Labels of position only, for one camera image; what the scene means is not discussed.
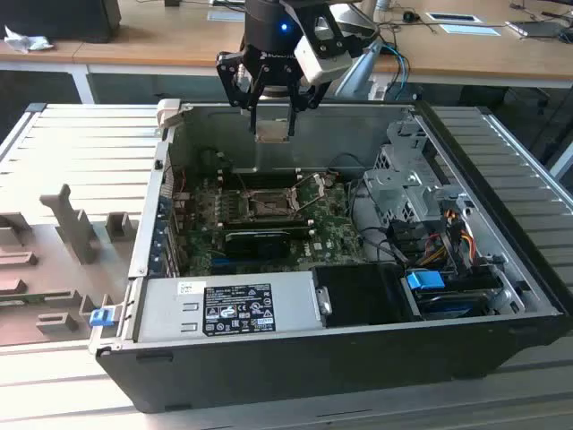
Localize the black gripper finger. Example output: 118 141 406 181
216 51 266 135
286 64 327 138

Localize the silver CPU chip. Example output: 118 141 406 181
254 119 289 143

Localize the metal socket cover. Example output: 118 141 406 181
293 171 330 202

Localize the black RAM slot bank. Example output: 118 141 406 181
222 166 306 189
221 213 314 230

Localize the CPU socket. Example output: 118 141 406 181
239 187 302 223

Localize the wooden desk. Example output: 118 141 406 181
0 0 573 105

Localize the beige plastic block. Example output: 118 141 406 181
156 99 183 131

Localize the silver metal drive cage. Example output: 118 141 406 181
361 119 453 234

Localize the green motherboard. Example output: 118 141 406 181
172 172 372 277

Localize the black graphics card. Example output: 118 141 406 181
223 227 292 261

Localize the black box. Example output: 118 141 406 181
0 0 123 45

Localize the crumpled white paper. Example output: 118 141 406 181
3 24 56 55

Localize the black plastic shroud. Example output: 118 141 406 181
311 262 424 329

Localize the blue disk carrier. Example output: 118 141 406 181
405 270 445 293

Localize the grey laptop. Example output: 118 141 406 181
505 20 569 40

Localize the grey power supply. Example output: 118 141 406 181
133 271 332 344

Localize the black hard disk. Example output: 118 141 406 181
414 286 492 320

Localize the grey-brown parts rack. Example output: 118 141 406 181
0 183 138 348

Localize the black PC case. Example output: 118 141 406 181
87 98 573 416

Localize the green RAM stick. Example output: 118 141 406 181
0 290 75 308

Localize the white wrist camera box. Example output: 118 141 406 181
295 34 352 85

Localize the white desk cable plate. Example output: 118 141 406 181
424 12 483 23
439 22 505 37
207 8 248 22

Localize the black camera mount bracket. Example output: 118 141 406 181
286 0 346 62

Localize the blue cable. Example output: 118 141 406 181
380 42 411 100

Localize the multicolour power wire bundle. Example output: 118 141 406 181
420 221 476 266

